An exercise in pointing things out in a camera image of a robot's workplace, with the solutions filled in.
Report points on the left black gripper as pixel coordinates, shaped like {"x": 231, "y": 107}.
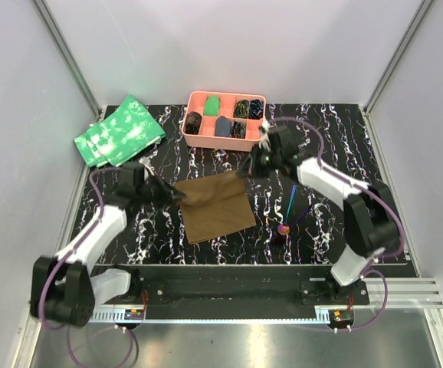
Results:
{"x": 167, "y": 194}

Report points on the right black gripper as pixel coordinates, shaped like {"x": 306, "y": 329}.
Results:
{"x": 253, "y": 162}

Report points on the brown cloth napkin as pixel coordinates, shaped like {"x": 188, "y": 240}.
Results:
{"x": 214, "y": 206}

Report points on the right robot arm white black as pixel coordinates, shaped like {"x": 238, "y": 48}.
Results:
{"x": 372, "y": 228}

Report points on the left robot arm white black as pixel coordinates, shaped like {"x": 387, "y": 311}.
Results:
{"x": 64, "y": 291}

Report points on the black patterned rolled cloth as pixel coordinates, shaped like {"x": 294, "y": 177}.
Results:
{"x": 238, "y": 130}

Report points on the blue grey rolled cloth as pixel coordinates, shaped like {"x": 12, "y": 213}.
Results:
{"x": 222, "y": 127}

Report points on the pink compartment tray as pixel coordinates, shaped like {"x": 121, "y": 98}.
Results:
{"x": 206, "y": 137}

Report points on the black multicolour rolled cloth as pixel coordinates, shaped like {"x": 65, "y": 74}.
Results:
{"x": 241, "y": 109}

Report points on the black blue rolled cloth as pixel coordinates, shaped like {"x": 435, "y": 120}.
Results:
{"x": 256, "y": 109}

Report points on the green rolled cloth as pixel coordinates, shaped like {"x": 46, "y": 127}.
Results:
{"x": 212, "y": 106}

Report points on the dark brown rolled cloth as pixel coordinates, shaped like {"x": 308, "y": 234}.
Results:
{"x": 193, "y": 123}

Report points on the green white patterned cloth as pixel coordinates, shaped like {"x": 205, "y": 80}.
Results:
{"x": 129, "y": 130}

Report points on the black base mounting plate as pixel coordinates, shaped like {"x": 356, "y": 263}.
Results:
{"x": 240, "y": 293}

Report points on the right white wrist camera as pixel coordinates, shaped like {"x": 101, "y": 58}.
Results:
{"x": 264, "y": 143}

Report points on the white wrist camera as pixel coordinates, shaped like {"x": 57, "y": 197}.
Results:
{"x": 264, "y": 143}
{"x": 146, "y": 161}

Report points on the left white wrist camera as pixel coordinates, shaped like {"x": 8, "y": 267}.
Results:
{"x": 146, "y": 161}

